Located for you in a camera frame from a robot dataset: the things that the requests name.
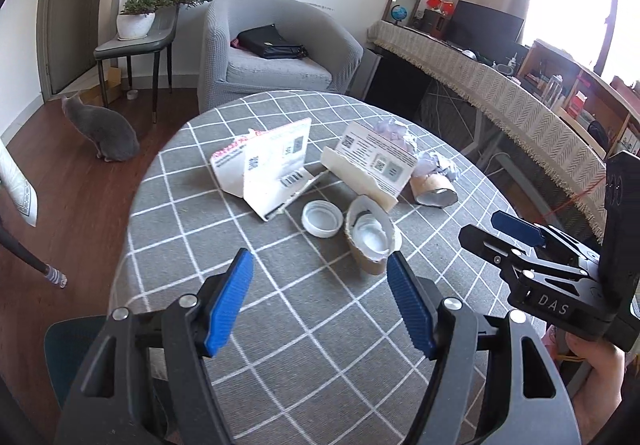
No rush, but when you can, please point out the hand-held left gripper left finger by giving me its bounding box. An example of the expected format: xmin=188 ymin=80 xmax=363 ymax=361
xmin=55 ymin=247 xmax=256 ymax=445

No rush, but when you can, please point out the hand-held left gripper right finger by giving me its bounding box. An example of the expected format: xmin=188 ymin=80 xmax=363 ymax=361
xmin=386 ymin=251 xmax=583 ymax=445

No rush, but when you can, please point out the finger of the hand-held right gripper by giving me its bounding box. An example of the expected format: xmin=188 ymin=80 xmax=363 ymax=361
xmin=458 ymin=223 xmax=593 ymax=287
xmin=491 ymin=210 xmax=601 ymax=266

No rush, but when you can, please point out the torn white red packaging box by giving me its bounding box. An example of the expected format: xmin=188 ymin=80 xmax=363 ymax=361
xmin=210 ymin=118 xmax=328 ymax=222

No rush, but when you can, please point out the torn white printed card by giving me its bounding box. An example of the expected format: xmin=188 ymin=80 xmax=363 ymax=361
xmin=320 ymin=120 xmax=420 ymax=212

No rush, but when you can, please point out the person's right hand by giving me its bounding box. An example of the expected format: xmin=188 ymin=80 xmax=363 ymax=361
xmin=570 ymin=337 xmax=628 ymax=436

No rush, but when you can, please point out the crushed brown paper cup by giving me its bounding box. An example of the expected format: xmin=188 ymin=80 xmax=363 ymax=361
xmin=342 ymin=195 xmax=402 ymax=276

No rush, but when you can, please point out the cardboard tube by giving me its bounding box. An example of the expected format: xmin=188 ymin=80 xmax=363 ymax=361
xmin=410 ymin=172 xmax=458 ymax=208

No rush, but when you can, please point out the grey checked tablecloth table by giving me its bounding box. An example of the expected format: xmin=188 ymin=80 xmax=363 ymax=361
xmin=107 ymin=90 xmax=566 ymax=445

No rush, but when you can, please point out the pink patterned cloth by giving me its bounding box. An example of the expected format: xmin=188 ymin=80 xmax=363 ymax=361
xmin=549 ymin=326 xmax=571 ymax=357

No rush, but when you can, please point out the white plastic lid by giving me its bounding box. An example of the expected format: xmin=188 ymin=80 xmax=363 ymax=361
xmin=301 ymin=200 xmax=345 ymax=238

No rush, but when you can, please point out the desk with beige cloth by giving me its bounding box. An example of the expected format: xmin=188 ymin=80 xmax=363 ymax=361
xmin=367 ymin=20 xmax=608 ymax=246

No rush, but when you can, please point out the wooden shelf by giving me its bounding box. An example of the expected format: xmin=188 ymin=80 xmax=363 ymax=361
xmin=517 ymin=39 xmax=640 ymax=161

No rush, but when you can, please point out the black monitor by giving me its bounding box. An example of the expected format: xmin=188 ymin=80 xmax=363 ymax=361
xmin=445 ymin=0 xmax=526 ymax=53

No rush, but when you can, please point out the grey side cabinet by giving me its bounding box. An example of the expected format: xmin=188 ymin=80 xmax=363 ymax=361
xmin=347 ymin=45 xmax=383 ymax=101

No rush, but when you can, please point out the black table leg with sock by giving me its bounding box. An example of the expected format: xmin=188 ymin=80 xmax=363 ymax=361
xmin=0 ymin=220 xmax=68 ymax=289

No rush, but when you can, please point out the grey cat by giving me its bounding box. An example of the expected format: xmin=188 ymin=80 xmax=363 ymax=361
xmin=61 ymin=94 xmax=141 ymax=163

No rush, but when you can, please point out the brown wooden box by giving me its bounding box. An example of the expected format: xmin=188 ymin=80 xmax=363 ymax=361
xmin=417 ymin=8 xmax=451 ymax=38

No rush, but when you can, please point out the grey armchair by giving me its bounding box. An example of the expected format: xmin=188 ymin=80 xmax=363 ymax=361
xmin=198 ymin=0 xmax=364 ymax=113

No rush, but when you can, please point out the cardboard box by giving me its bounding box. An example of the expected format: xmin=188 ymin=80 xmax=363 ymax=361
xmin=77 ymin=66 xmax=123 ymax=107

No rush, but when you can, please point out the black bag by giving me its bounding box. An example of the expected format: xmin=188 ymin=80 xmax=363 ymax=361
xmin=236 ymin=24 xmax=309 ymax=60

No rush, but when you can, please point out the grey dining chair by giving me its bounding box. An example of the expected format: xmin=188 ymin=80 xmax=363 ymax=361
xmin=94 ymin=0 xmax=186 ymax=123

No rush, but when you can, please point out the bonsai in white pot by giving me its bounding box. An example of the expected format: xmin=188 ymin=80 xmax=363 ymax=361
xmin=116 ymin=0 xmax=215 ymax=41

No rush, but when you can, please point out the grey door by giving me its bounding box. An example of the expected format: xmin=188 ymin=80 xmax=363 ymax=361
xmin=37 ymin=0 xmax=118 ymax=101

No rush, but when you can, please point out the wooden picture frame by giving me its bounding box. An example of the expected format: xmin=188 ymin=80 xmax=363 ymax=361
xmin=382 ymin=0 xmax=422 ymax=28

